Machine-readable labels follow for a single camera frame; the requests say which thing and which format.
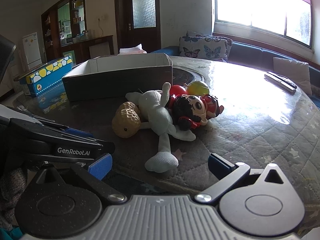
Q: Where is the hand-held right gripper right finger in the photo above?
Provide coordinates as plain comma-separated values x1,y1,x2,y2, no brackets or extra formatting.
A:
195,152,288,204

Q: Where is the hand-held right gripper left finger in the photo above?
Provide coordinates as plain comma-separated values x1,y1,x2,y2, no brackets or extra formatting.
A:
30,152,128,204

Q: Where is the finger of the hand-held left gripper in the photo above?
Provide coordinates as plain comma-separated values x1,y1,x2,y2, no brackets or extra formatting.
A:
37,121,103,146

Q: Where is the tan peanut toy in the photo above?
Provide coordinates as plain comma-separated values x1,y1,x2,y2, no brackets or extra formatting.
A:
111,101,142,138

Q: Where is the cardboard box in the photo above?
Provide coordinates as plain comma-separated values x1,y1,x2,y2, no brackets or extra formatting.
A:
62,53,173,102

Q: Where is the red black doll figure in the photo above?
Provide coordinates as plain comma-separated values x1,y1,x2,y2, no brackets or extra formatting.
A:
168,94,224,132

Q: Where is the white plush toy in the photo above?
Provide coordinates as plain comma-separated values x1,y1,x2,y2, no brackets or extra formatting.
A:
125,82,197,173

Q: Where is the red ball toy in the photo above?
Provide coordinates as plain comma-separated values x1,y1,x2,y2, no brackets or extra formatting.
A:
170,84,187,96

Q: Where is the blue spotted carton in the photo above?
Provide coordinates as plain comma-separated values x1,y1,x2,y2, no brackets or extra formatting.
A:
19,56,73,97

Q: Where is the yellow-green ball toy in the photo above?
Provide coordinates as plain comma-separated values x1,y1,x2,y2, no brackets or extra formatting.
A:
187,81,210,97

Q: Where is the dark wooden sideboard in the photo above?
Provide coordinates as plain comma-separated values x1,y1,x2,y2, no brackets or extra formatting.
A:
60,35,114,64

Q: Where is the white board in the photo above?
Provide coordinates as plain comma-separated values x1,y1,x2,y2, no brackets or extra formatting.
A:
89,42,111,59

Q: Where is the white refrigerator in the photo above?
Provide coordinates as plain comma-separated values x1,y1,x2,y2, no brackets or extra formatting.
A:
22,32,42,70

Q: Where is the pink tissue pack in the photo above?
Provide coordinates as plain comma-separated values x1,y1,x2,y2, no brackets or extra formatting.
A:
118,44,147,55

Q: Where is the round black cooktop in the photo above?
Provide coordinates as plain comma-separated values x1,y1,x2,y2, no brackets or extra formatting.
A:
172,66,208,85

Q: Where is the silver remote control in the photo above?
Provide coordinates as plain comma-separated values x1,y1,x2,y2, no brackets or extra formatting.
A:
264,73,295,95

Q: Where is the black remote control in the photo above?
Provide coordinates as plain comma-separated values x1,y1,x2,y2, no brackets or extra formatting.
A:
268,71,297,90

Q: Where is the dark wooden door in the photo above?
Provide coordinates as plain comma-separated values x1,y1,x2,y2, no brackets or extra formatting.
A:
114,0,162,53

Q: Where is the blue sofa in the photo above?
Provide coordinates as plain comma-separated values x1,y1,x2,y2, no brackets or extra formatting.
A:
150,40,320,100

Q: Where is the dark wooden shelf cabinet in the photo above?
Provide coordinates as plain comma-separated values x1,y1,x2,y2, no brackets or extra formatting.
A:
41,0,87,63

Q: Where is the butterfly print pillow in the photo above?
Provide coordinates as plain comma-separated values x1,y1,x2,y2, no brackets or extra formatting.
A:
186,31,233,60
179,36,228,61

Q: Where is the white cushion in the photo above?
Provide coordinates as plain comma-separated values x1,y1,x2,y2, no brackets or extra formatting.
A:
272,57,313,95

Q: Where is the window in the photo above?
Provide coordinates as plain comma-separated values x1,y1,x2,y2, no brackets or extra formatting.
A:
211,0,314,53

